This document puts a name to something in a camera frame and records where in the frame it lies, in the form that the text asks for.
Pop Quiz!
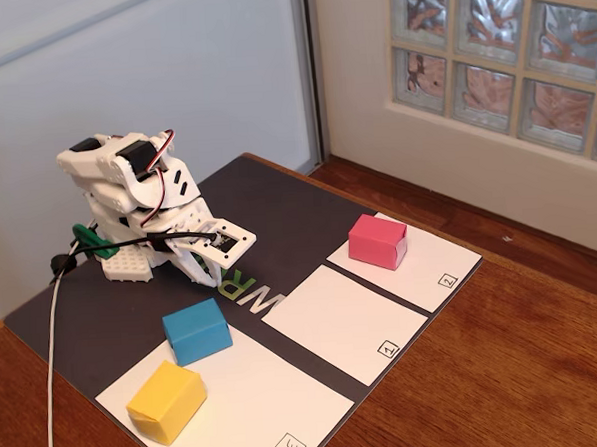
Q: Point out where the grey metal door post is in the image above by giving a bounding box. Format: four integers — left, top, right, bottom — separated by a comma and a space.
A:
290, 0, 333, 172

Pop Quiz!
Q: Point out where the yellow paper box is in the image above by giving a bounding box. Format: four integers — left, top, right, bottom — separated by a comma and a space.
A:
124, 358, 211, 447

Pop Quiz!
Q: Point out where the green clamp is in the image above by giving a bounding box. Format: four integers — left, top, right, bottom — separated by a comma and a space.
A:
71, 221, 121, 261

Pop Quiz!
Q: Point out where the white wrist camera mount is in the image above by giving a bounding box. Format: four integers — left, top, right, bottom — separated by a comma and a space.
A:
165, 216, 260, 270

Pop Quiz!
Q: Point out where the white zone two sheet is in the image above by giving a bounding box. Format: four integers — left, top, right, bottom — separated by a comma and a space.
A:
323, 207, 486, 320

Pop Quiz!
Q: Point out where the blue paper box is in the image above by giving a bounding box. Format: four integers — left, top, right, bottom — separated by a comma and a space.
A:
160, 296, 236, 369

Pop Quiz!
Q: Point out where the white cable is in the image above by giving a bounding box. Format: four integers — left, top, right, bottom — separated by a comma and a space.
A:
37, 274, 71, 447

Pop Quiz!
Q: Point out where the pale frosted door panel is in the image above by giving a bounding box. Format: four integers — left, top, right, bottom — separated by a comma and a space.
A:
0, 0, 319, 325

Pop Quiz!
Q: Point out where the red paper box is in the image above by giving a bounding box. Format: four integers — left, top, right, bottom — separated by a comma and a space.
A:
346, 211, 411, 274

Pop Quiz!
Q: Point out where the glass block window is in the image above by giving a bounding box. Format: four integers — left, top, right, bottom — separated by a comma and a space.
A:
386, 0, 597, 179

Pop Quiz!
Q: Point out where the red white black servo wire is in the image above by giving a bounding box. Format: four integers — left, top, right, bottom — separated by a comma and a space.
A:
135, 128, 181, 228

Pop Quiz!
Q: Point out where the black cable plug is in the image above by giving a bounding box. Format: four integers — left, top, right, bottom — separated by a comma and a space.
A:
48, 252, 80, 277

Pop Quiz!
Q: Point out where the dark grey mat board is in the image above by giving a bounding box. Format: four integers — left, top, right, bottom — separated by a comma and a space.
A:
0, 141, 493, 447

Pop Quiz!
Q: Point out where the black camera cable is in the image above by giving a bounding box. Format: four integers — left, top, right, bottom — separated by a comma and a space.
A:
46, 229, 221, 286

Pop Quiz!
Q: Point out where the white zone one sheet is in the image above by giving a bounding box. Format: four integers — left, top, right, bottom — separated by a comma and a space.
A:
258, 259, 433, 392

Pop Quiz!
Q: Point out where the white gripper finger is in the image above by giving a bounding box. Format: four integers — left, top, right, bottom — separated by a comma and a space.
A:
171, 249, 220, 292
198, 256, 224, 287

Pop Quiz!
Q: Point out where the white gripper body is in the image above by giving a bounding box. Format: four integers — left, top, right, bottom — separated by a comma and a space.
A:
140, 195, 217, 268

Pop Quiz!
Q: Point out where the white home zone sheet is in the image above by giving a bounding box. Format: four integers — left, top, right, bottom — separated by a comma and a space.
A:
91, 316, 358, 447

